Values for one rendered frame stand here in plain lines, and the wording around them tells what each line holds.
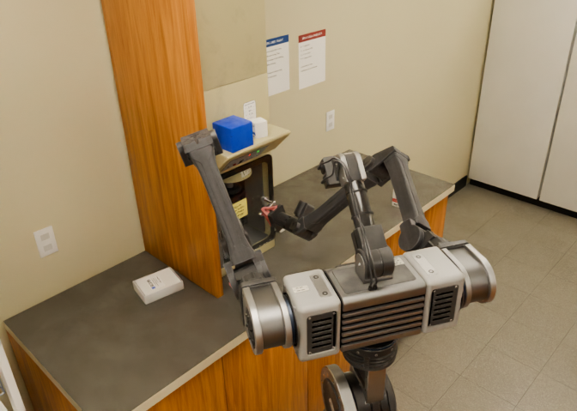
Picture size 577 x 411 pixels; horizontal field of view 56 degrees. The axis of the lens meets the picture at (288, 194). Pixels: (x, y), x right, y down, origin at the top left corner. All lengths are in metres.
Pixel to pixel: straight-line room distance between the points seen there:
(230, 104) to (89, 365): 1.00
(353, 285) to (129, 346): 1.01
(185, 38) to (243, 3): 0.31
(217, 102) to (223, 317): 0.77
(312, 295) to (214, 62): 0.98
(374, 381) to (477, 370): 1.92
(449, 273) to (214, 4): 1.12
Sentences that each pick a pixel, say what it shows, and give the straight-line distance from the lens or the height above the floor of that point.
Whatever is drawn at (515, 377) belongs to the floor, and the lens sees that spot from 3.31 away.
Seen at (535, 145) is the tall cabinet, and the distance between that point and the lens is 4.72.
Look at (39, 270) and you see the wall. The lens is 2.30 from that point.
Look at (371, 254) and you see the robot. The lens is 1.20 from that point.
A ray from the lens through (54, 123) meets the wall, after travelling 2.12.
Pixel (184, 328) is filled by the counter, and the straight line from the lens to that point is 2.04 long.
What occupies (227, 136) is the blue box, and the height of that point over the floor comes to 1.57.
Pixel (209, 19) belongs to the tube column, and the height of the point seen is 1.94.
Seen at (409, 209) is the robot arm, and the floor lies 1.48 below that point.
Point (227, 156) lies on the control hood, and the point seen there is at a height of 1.51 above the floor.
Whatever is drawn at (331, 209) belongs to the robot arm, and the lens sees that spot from 1.90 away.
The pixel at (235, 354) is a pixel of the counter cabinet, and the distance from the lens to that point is 2.07.
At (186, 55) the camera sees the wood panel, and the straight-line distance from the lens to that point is 1.74.
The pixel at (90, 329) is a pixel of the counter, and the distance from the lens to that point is 2.13.
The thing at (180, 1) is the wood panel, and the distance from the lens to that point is 1.71.
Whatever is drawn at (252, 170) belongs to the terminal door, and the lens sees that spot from 2.12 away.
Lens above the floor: 2.27
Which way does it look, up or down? 28 degrees down
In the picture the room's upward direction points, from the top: 1 degrees counter-clockwise
